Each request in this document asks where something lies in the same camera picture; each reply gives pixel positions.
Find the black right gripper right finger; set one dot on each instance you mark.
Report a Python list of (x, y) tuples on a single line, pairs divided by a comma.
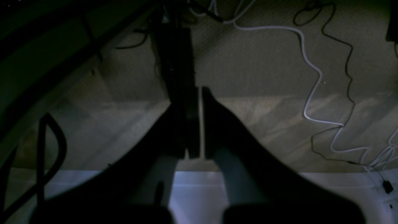
[(261, 189)]

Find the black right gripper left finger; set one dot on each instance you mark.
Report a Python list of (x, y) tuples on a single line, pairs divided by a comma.
[(134, 190)]

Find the black table leg column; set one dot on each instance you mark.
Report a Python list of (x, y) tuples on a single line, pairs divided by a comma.
[(174, 48)]

